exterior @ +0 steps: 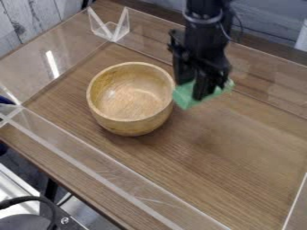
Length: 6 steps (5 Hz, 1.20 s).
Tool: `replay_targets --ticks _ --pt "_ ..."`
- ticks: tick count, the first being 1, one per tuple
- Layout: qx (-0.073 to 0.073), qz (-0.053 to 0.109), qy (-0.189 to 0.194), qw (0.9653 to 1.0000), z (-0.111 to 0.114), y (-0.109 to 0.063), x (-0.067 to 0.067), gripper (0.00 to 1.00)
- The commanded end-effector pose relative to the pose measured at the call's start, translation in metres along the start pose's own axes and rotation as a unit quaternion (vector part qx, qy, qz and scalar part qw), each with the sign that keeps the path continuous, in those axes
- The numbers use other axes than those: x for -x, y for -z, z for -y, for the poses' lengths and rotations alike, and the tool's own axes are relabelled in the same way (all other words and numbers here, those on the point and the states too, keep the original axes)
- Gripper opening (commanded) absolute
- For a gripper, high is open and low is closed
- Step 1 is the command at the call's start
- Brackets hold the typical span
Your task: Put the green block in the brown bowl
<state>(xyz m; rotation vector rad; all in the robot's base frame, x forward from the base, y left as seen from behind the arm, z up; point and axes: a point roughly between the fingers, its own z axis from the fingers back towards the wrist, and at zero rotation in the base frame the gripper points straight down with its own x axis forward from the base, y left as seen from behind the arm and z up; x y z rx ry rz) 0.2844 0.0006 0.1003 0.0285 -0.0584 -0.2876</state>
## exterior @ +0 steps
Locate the brown wooden bowl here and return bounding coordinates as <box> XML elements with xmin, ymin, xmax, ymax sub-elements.
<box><xmin>87</xmin><ymin>62</ymin><xmax>175</xmax><ymax>137</ymax></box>

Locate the clear acrylic tray enclosure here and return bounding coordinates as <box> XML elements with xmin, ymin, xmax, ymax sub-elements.
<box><xmin>0</xmin><ymin>0</ymin><xmax>307</xmax><ymax>230</ymax></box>

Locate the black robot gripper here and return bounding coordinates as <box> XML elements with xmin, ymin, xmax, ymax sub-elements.
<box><xmin>168</xmin><ymin>0</ymin><xmax>234</xmax><ymax>101</ymax></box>

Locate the black metal bracket with bolt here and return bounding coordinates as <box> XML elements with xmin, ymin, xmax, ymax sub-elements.
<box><xmin>39</xmin><ymin>203</ymin><xmax>88</xmax><ymax>230</ymax></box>

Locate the white object at right edge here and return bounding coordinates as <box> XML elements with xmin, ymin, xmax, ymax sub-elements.
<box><xmin>295</xmin><ymin>18</ymin><xmax>307</xmax><ymax>52</ymax></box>

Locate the black metal table leg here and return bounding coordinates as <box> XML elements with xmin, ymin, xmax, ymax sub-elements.
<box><xmin>44</xmin><ymin>179</ymin><xmax>59</xmax><ymax>201</ymax></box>

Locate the green rectangular block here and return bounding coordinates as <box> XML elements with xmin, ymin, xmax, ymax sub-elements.
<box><xmin>172</xmin><ymin>79</ymin><xmax>235</xmax><ymax>110</ymax></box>

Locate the blue object at left edge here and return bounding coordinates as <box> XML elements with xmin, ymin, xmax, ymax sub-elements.
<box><xmin>0</xmin><ymin>94</ymin><xmax>16</xmax><ymax>156</ymax></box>

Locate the black cable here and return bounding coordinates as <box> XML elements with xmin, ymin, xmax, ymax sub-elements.
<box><xmin>0</xmin><ymin>195</ymin><xmax>59</xmax><ymax>230</ymax></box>

